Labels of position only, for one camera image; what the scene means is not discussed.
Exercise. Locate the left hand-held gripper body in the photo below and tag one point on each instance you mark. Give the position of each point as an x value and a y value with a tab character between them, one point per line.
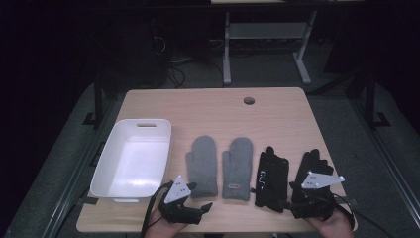
180	211

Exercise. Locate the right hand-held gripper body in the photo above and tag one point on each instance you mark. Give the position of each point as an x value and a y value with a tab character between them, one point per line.
313	205

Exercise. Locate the plain grey mitten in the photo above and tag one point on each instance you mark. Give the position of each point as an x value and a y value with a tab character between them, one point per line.
202	162

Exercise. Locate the black glove white print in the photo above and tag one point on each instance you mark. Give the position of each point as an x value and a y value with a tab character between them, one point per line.
272	185
313	163

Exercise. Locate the grey mitten with label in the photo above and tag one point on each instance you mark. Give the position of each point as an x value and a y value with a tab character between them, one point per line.
238	165

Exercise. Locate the white plastic bin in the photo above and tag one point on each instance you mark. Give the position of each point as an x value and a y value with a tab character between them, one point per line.
132	165

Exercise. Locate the person's left hand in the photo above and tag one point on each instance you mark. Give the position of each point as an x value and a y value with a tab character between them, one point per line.
165	229

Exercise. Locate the person's right hand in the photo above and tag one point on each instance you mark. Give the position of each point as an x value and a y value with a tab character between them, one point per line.
333	228

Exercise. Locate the black metal stand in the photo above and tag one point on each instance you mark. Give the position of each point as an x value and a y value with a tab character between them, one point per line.
97	99
370	99

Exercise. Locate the aluminium frame rail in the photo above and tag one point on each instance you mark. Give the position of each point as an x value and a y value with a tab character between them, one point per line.
389	165
79	168

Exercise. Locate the grey metal desk frame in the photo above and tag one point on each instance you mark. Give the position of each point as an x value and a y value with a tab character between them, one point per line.
264	30

